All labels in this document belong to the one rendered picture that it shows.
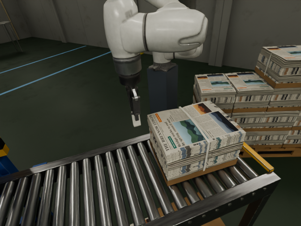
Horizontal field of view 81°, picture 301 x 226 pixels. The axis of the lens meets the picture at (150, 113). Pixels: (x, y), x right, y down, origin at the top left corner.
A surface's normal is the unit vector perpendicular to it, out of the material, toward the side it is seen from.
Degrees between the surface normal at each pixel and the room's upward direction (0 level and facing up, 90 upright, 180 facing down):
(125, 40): 92
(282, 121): 90
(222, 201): 0
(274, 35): 90
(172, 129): 3
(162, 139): 2
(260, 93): 90
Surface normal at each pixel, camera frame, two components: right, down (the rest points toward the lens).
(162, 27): -0.22, 0.19
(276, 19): -0.58, 0.50
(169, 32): -0.17, 0.44
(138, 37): -0.15, 0.63
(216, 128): -0.10, -0.80
